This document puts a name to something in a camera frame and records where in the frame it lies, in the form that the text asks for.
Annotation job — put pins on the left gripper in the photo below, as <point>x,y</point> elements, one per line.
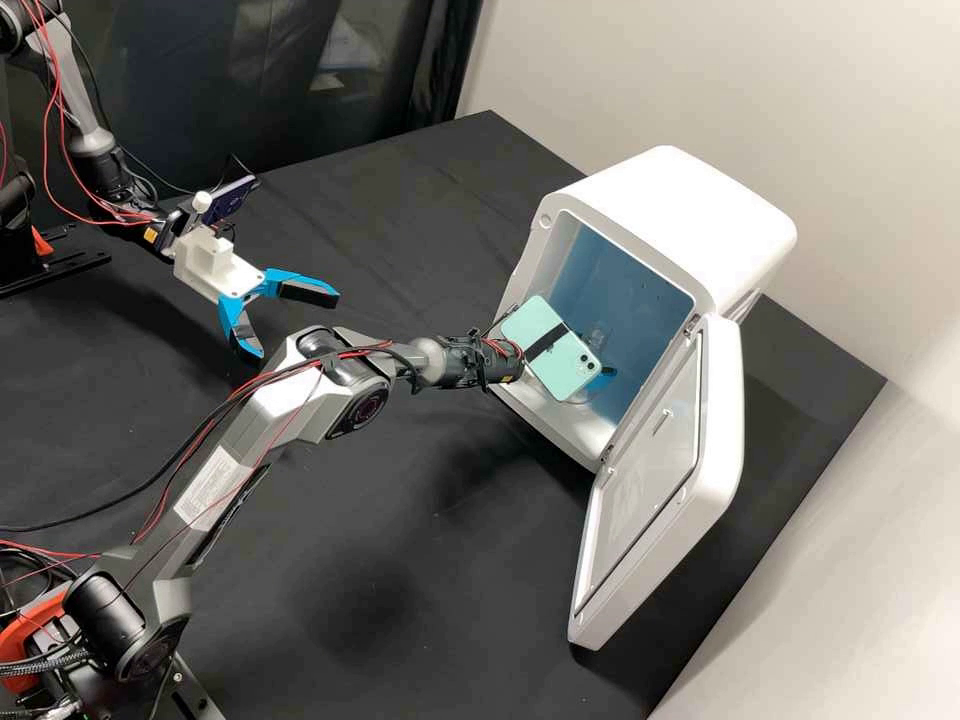
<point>214,266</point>

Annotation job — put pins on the clear flask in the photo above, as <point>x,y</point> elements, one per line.
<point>598,337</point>

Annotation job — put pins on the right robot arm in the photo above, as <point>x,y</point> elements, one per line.
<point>255,427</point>

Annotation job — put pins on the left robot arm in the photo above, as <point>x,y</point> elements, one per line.
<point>86,127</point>

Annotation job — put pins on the incubator door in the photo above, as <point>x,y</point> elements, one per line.
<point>675,480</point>

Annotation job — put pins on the white incubator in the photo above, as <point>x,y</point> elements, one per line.
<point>675,217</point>

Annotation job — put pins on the right wrist camera phone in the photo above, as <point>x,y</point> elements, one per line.
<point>551,349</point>

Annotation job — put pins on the wrist camera phone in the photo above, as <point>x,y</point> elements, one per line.
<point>551,349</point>
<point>229,199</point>

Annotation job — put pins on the left wrist camera phone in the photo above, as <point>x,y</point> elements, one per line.
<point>229,199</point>

